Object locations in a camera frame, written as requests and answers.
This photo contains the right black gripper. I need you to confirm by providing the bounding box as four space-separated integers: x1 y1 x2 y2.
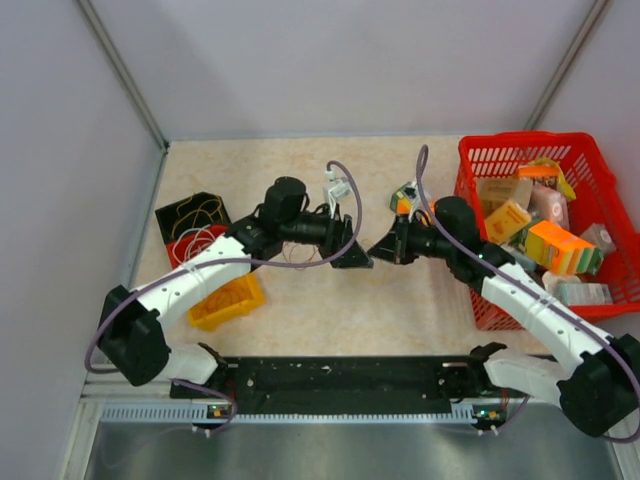
368 213 455 265

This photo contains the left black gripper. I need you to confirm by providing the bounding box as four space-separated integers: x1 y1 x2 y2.
279 200 371 268

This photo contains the orange wire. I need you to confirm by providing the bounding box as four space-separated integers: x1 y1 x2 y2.
282 242 321 271

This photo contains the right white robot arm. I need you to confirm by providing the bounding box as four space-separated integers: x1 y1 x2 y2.
368 196 639 437

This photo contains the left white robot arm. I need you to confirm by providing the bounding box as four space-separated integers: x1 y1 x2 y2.
96 173 373 397

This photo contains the orange sponge pack on table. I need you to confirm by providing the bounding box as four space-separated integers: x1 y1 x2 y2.
389 180 431 226

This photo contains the brown cardboard box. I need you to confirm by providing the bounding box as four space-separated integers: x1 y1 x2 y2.
477 178 533 215

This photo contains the yellow plastic bin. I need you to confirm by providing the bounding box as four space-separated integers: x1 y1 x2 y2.
187 273 266 331

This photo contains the yellow sponge pack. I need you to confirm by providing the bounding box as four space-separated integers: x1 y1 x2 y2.
485 200 531 243

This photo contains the black plastic bin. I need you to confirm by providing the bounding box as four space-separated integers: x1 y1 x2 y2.
155 192 231 245

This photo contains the pink packet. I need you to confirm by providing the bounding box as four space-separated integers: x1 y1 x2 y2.
529 184 569 229

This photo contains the red plastic bin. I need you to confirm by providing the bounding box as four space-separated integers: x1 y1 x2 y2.
166 224 227 268

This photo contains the white wrapped packet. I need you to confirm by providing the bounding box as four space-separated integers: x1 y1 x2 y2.
541 271 613 306

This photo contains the yellow bag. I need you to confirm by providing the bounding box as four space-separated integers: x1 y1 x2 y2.
528 157 576 202

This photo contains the grey small box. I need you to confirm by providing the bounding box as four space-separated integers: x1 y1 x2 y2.
580 223 616 256

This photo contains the red plastic basket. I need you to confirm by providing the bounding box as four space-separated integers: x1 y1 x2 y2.
450 130 640 331

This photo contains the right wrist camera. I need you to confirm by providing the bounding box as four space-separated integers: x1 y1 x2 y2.
398 182 423 217

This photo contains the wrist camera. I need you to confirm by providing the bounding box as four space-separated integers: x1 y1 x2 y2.
323 170 353 217
398 182 423 217

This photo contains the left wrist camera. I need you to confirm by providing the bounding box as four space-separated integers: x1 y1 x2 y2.
323 170 353 217

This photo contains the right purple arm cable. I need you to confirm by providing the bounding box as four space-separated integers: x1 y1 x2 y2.
416 144 640 444

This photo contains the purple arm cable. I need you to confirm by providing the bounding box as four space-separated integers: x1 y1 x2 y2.
84 160 364 436
416 144 640 444

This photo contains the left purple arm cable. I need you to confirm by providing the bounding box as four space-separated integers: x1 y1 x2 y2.
84 160 364 436

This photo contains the grey cable duct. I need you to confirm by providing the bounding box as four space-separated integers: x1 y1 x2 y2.
99 402 506 425

